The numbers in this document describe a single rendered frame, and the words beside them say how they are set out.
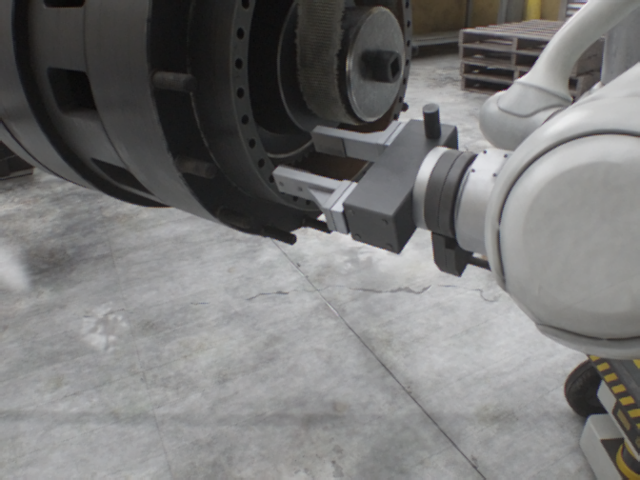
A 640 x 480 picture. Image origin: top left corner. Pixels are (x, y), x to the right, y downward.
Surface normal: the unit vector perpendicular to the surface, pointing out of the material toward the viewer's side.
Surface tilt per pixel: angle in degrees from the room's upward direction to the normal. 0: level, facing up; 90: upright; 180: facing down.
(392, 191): 20
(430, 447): 0
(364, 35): 90
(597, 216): 73
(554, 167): 55
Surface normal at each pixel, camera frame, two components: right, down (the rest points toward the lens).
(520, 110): -0.76, -0.22
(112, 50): -0.59, 0.25
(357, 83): 0.80, 0.27
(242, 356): -0.04, -0.87
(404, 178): -0.24, -0.67
